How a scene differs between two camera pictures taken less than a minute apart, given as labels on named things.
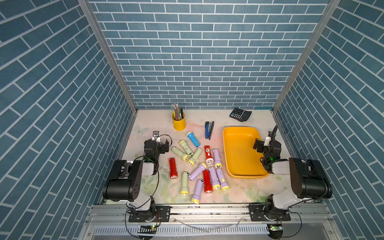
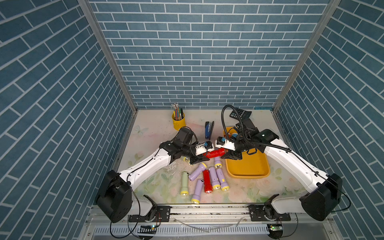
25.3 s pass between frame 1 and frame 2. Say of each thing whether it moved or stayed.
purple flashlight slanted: stayed
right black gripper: moved
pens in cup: stayed
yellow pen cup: stayed
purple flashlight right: stayed
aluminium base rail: stayed
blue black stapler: stayed
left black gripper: moved
